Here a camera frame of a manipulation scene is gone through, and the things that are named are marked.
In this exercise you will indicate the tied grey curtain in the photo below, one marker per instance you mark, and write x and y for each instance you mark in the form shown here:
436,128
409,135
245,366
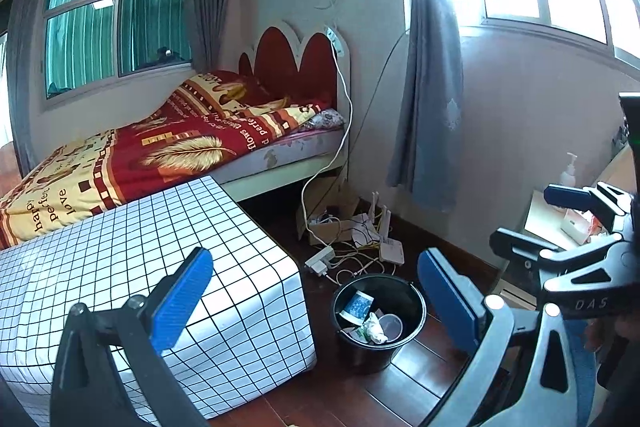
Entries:
430,82

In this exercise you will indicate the red white bed headboard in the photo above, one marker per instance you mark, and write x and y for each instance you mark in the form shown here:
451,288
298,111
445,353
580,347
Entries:
272,57

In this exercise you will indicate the grey stained mattress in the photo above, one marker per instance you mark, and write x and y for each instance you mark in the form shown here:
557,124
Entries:
300,152

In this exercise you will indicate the white router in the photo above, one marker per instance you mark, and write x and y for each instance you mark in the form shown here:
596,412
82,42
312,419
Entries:
392,252

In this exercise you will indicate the floral pillow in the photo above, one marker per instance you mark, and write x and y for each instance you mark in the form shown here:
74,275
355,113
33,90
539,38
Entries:
327,119

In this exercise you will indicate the white bed frame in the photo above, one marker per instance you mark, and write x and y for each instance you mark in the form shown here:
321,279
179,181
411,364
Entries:
280,184

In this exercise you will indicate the clear pump bottle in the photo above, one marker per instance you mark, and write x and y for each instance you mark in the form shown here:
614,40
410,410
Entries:
569,177

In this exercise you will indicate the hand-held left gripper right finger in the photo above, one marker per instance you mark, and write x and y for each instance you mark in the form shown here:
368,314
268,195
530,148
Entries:
447,297

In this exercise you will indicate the white checked tablecloth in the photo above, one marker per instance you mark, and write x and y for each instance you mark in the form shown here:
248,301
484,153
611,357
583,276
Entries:
240,257

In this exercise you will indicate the red yellow printed blanket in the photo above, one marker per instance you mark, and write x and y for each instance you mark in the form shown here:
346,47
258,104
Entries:
150,157

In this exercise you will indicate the black plastic bin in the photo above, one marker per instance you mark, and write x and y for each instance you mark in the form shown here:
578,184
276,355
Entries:
410,302

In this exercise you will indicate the blue white patterned paper cup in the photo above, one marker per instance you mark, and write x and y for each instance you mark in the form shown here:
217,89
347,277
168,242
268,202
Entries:
357,307

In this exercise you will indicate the clear plastic cup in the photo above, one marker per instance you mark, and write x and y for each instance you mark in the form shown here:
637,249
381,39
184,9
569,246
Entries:
391,326

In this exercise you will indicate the wooden desk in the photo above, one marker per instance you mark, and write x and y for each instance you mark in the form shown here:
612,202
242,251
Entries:
545,217

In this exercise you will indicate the window with green curtain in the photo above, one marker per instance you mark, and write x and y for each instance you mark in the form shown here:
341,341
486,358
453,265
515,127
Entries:
85,47

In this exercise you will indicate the person's right hand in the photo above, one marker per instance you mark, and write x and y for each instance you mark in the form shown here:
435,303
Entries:
612,347

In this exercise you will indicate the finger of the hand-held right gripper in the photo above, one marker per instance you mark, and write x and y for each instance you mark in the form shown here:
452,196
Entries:
567,197
520,247

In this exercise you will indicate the white tissue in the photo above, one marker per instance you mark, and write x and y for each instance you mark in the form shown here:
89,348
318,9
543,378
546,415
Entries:
375,329

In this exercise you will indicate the white tissue pack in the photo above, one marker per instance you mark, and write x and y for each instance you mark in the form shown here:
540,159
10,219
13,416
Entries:
575,227

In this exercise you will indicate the white power strip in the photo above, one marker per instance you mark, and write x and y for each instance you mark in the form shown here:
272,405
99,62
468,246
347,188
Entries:
320,261

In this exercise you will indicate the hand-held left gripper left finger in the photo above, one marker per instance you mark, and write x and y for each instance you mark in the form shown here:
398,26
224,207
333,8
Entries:
182,299

